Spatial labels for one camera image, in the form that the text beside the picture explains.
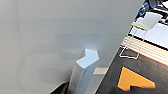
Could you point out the white chair yellow seat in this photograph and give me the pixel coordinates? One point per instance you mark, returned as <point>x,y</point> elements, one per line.
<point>150,20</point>

